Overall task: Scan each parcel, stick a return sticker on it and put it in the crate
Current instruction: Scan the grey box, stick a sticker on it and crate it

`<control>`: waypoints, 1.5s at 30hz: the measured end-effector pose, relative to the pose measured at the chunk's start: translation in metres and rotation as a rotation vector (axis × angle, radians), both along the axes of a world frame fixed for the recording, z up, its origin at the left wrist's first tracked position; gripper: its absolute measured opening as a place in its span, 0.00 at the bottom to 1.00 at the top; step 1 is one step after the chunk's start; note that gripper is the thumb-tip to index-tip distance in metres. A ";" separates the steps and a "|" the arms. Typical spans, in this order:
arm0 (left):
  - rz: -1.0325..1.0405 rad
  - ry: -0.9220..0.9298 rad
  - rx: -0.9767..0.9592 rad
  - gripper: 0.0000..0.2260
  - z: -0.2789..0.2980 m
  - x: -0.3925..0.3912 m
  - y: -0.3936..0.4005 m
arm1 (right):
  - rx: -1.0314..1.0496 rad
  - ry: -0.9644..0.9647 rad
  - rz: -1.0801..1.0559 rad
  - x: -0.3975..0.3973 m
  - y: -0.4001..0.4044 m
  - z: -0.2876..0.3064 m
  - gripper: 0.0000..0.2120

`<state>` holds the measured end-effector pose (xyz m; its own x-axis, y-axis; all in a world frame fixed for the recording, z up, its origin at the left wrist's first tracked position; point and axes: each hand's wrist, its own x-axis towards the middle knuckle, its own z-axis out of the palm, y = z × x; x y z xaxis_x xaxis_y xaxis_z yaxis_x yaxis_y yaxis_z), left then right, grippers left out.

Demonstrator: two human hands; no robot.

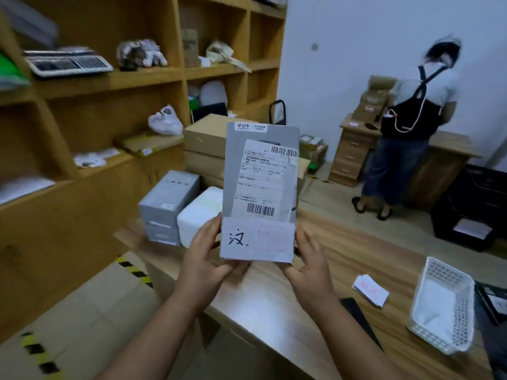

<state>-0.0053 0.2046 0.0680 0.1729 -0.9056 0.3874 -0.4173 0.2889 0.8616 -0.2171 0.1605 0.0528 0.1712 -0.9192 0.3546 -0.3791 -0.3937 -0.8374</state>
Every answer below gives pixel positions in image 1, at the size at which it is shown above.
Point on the white foam parcel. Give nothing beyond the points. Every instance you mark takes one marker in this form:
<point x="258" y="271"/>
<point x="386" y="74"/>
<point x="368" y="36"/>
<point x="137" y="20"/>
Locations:
<point x="198" y="217"/>

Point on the white perforated plastic tray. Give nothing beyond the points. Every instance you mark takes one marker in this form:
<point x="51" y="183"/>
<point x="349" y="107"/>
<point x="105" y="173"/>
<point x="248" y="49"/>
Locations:
<point x="435" y="308"/>

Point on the person's right hand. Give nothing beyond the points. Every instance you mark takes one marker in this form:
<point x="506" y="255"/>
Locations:
<point x="313" y="280"/>

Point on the person's left forearm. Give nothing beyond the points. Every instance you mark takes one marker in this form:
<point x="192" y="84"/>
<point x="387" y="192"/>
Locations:
<point x="154" y="344"/>

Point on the red stamped white sticker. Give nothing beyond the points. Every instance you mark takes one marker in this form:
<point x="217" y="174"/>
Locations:
<point x="273" y="238"/>

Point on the green plastic bag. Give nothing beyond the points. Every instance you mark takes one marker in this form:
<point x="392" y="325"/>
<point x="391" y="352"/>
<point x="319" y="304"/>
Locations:
<point x="12" y="75"/>

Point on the small black phone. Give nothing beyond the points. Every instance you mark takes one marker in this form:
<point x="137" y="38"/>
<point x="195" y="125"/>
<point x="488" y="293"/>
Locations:
<point x="371" y="126"/>

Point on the person's right forearm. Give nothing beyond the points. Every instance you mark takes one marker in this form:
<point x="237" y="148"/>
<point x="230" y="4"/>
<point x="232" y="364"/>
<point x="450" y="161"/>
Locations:
<point x="352" y="348"/>

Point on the stack of small cardboard boxes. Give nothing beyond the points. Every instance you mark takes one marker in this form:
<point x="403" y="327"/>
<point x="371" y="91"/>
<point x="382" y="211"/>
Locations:
<point x="372" y="102"/>

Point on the medium taped cardboard box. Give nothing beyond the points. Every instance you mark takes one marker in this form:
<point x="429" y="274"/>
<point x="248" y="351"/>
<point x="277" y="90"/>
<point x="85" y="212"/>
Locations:
<point x="315" y="152"/>

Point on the grey soft parcel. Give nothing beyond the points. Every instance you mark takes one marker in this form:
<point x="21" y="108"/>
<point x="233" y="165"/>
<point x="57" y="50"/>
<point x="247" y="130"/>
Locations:
<point x="213" y="92"/>

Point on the flat brown parcel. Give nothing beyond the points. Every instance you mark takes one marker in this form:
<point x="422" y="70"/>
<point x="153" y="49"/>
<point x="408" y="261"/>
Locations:
<point x="150" y="143"/>

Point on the white flat mailer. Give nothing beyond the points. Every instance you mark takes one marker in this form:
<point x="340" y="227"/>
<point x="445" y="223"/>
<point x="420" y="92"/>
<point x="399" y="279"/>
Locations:
<point x="23" y="189"/>

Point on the knotted white plastic bag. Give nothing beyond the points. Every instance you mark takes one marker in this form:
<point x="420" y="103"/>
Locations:
<point x="165" y="122"/>

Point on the black office chair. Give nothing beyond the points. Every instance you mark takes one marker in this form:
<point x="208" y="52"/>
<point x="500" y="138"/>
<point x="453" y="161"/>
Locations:
<point x="210" y="111"/>

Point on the white wrapped parcel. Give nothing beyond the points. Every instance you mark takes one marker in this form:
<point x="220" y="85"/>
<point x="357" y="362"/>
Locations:
<point x="93" y="159"/>

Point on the white keypad scale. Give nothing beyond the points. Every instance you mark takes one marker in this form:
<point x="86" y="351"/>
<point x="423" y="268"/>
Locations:
<point x="67" y="63"/>

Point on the black handheld scanner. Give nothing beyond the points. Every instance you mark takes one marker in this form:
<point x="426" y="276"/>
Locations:
<point x="356" y="312"/>

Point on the wooden drawer desk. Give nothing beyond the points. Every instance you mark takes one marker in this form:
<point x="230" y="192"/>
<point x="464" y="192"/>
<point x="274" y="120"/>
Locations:
<point x="348" y="154"/>

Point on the crumpled grey white bag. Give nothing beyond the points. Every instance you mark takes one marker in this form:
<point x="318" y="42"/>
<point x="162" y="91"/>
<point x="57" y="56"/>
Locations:
<point x="140" y="55"/>

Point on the stack of large cardboard boxes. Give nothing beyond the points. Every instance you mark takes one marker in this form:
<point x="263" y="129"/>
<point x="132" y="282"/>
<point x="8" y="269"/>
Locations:
<point x="79" y="241"/>

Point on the black plastic crates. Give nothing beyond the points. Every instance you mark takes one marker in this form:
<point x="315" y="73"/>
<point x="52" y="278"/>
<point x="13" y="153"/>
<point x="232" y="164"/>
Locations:
<point x="447" y="225"/>

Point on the stack of white stickers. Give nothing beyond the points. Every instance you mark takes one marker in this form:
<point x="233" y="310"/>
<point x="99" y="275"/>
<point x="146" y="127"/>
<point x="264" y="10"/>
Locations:
<point x="370" y="290"/>

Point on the person's left hand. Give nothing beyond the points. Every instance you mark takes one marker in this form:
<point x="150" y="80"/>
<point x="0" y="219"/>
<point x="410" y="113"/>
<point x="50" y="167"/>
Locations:
<point x="202" y="273"/>

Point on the black scanners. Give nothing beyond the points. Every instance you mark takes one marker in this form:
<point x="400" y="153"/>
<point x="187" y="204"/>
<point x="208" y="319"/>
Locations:
<point x="493" y="302"/>

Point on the green platform trolley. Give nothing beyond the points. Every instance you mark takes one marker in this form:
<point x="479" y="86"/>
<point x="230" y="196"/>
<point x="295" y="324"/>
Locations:
<point x="277" y="112"/>

